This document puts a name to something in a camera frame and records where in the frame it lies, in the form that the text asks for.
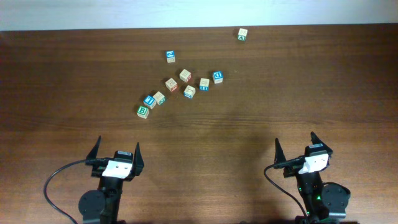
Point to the wooden block red side upper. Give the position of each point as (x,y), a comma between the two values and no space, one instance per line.
(185,75)

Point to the wooden block red side left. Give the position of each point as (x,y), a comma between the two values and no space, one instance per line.
(171,84)

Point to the block blue letter top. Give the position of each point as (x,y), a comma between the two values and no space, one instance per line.
(149,101)

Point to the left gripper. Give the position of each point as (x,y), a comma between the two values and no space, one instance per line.
(137,164)

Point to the block blue letter D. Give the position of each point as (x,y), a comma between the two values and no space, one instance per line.
(217,77)

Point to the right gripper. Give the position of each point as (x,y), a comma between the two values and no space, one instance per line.
(288,171)

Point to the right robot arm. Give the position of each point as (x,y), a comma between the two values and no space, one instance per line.
(324,202)

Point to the wooden block blue side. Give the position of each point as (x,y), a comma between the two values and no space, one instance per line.
(189,92)
(204,84)

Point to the block blue top far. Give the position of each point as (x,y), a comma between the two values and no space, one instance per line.
(170,56)

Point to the far block green side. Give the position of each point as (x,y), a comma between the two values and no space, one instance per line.
(242,34)

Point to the wooden block blue side right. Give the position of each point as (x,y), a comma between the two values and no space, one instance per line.
(204,84)

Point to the wooden block green side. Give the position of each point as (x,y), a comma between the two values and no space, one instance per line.
(159,98)

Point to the wooden block red side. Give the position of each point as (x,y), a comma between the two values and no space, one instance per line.
(171,84)
(185,75)

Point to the block green letter B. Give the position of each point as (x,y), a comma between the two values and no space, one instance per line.
(143,112)

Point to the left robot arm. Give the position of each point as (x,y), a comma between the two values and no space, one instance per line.
(101,205)

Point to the wooden block blue side lower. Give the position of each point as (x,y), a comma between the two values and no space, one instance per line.
(189,92)

